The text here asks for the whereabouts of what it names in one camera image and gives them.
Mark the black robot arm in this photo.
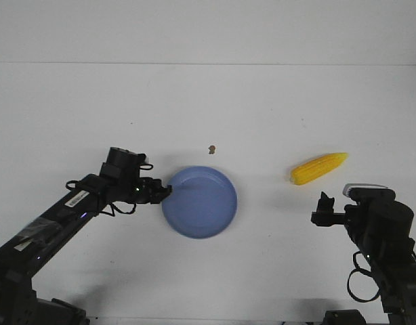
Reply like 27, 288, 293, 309
0, 147, 172, 324
311, 183, 416, 324

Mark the yellow corn cob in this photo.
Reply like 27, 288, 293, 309
290, 152, 349, 186

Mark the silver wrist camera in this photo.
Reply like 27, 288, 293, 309
342, 183, 388, 198

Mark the blue round plate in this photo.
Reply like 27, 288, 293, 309
162, 166, 238, 239

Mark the small brown table stain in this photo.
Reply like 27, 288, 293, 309
208, 145, 217, 155

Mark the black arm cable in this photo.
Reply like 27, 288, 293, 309
65, 162, 154, 217
346, 252, 382, 303

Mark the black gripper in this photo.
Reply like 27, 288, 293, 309
131, 177, 172, 204
310, 192, 346, 227

